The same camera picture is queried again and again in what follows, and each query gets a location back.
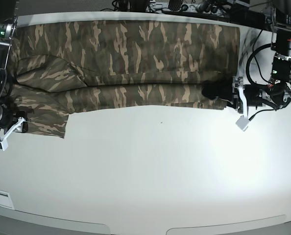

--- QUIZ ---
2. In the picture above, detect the black cable clutter background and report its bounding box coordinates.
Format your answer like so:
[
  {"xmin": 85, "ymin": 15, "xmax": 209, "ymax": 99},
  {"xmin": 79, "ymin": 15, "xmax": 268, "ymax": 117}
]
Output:
[{"xmin": 112, "ymin": 0, "xmax": 272, "ymax": 29}]

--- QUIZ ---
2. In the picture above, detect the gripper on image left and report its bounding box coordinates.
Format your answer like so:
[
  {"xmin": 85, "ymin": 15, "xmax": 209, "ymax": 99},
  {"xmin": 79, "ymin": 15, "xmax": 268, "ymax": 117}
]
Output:
[{"xmin": 0, "ymin": 111, "xmax": 28, "ymax": 141}]

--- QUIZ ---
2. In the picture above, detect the white label on table edge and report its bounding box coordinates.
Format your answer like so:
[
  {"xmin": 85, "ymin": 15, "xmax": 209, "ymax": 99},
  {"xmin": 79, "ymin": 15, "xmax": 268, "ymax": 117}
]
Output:
[{"xmin": 0, "ymin": 190, "xmax": 14, "ymax": 210}]

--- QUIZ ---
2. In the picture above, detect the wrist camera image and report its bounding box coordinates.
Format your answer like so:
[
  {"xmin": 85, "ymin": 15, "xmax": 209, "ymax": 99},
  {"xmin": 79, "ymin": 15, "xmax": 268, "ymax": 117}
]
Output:
[
  {"xmin": 0, "ymin": 139, "xmax": 8, "ymax": 151},
  {"xmin": 236, "ymin": 116, "xmax": 250, "ymax": 131}
]

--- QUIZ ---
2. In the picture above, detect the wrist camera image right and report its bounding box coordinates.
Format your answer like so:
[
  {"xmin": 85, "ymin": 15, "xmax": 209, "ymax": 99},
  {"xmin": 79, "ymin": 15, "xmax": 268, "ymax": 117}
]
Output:
[{"xmin": 236, "ymin": 116, "xmax": 250, "ymax": 131}]

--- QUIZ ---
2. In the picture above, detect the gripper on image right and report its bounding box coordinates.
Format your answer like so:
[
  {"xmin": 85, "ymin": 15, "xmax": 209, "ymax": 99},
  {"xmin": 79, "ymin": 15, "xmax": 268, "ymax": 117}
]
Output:
[{"xmin": 201, "ymin": 76, "xmax": 248, "ymax": 118}]

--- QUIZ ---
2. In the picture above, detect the white power strip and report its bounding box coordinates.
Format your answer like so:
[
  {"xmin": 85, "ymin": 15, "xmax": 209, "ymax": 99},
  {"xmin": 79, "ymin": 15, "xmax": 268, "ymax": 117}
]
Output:
[{"xmin": 180, "ymin": 3, "xmax": 200, "ymax": 13}]

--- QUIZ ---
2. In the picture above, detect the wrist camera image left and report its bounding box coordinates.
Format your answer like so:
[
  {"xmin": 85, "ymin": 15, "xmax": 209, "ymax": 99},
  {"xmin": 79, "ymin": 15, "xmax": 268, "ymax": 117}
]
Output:
[{"xmin": 0, "ymin": 139, "xmax": 8, "ymax": 151}]

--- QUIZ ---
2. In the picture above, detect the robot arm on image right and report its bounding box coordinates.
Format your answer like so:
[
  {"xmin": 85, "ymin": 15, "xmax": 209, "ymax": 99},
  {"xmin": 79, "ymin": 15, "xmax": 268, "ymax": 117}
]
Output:
[{"xmin": 202, "ymin": 0, "xmax": 291, "ymax": 122}]

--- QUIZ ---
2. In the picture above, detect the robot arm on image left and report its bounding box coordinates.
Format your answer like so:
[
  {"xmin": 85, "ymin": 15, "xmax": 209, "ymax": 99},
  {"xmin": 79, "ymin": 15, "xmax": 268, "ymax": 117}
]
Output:
[{"xmin": 0, "ymin": 16, "xmax": 27, "ymax": 151}]

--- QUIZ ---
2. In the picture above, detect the camouflage T-shirt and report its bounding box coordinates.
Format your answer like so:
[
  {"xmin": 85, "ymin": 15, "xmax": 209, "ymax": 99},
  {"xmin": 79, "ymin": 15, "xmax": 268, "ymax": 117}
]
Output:
[{"xmin": 7, "ymin": 20, "xmax": 240, "ymax": 138}]

